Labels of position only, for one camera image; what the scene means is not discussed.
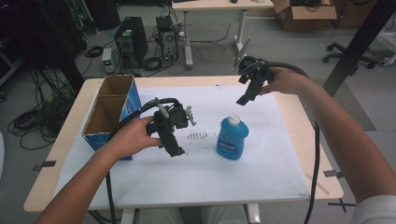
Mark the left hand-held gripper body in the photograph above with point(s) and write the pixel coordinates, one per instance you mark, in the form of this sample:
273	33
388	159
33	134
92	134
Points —
174	119

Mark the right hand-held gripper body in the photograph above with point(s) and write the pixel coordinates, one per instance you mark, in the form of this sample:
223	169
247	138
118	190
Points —
253	70

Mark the blue cardboard box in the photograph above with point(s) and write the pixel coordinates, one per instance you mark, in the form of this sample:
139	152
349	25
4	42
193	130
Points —
130	99

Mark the blue bottle with white cap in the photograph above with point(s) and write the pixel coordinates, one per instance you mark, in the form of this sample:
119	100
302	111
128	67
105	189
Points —
232	140

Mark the person's right hand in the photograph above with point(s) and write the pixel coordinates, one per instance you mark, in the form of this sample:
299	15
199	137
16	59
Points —
288	81

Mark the person's left hand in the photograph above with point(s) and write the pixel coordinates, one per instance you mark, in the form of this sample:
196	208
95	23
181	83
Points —
134	138

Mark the white table mat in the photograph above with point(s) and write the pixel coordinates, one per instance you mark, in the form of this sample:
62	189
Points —
202	180

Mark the white-legged wooden desk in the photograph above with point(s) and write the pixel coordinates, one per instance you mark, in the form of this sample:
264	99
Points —
218	4

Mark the open computer case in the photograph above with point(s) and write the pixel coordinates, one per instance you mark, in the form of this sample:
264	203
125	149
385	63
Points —
168	40

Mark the open brown cardboard box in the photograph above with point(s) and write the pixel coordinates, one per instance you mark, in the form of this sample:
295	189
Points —
311	14

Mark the white table leg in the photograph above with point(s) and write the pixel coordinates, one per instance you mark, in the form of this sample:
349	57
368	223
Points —
253	213
127	216

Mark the white power supply unit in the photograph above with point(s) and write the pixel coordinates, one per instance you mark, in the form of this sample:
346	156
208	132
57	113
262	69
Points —
107	59

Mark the black computer tower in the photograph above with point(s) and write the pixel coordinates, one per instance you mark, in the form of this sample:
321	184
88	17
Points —
132	37

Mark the black office chair base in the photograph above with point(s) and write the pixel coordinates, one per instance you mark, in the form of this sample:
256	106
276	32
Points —
348	56

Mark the grey floor mat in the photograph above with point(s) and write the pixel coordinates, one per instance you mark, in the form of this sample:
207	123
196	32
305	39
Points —
351	105

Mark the closed brown cardboard box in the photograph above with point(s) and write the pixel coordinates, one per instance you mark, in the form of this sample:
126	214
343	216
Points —
350	18

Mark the clear tape strip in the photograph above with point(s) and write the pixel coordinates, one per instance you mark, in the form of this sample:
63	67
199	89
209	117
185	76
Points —
317	184

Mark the black tape strip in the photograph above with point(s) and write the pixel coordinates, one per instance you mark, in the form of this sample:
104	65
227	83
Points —
45	164
333	173

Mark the white equipment base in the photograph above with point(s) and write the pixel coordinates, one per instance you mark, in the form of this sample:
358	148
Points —
388	59

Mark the crossed black tape strips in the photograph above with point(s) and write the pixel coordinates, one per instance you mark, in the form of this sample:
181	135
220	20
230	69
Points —
342	204

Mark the person's white sleeve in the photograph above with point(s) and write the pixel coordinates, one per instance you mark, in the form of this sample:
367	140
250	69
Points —
378	211

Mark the black metal post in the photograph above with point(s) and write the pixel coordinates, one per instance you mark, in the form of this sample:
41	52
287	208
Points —
364	40

